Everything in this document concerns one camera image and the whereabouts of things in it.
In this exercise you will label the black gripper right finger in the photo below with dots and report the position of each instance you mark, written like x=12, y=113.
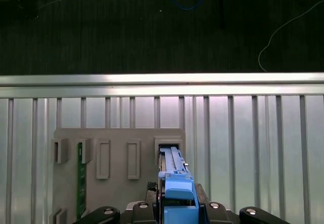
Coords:
x=215, y=214

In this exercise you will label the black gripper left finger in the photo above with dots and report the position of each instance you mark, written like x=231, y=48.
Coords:
x=152, y=203

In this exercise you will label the hard disk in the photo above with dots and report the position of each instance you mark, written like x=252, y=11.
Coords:
x=177, y=181

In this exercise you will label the grey plastic parts rack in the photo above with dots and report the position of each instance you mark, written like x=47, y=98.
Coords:
x=119, y=196

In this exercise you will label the green RAM stick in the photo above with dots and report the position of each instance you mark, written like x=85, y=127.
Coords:
x=81, y=183

